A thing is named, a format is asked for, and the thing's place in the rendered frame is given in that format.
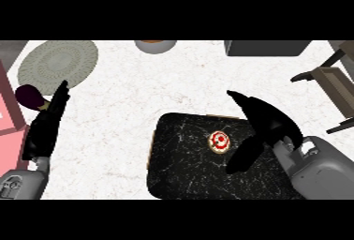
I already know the pink cabinet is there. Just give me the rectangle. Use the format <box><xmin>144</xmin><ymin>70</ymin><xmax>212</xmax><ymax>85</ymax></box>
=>
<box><xmin>0</xmin><ymin>59</ymin><xmax>34</xmax><ymax>177</ymax></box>

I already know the dark grey appliance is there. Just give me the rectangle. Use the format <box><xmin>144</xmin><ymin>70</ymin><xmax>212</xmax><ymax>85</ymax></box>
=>
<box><xmin>222</xmin><ymin>39</ymin><xmax>314</xmax><ymax>58</ymax></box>

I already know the grey bowl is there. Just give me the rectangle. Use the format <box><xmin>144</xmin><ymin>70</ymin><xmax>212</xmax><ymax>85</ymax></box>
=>
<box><xmin>132</xmin><ymin>39</ymin><xmax>178</xmax><ymax>55</ymax></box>

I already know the black marble tray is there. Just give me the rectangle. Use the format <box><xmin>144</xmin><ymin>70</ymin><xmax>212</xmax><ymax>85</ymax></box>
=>
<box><xmin>144</xmin><ymin>112</ymin><xmax>306</xmax><ymax>201</ymax></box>

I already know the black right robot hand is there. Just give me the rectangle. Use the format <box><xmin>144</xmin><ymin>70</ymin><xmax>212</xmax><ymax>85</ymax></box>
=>
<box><xmin>224</xmin><ymin>89</ymin><xmax>305</xmax><ymax>175</ymax></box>

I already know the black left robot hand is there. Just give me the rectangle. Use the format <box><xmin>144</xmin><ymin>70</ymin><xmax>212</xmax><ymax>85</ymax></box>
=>
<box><xmin>20</xmin><ymin>80</ymin><xmax>72</xmax><ymax>162</ymax></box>

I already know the round grey woven placemat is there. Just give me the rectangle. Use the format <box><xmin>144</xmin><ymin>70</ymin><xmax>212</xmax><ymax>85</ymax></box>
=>
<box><xmin>16</xmin><ymin>40</ymin><xmax>100</xmax><ymax>88</ymax></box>

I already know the dark purple eggplant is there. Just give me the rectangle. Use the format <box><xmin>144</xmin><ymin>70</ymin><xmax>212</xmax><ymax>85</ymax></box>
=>
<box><xmin>13</xmin><ymin>83</ymin><xmax>53</xmax><ymax>113</ymax></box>

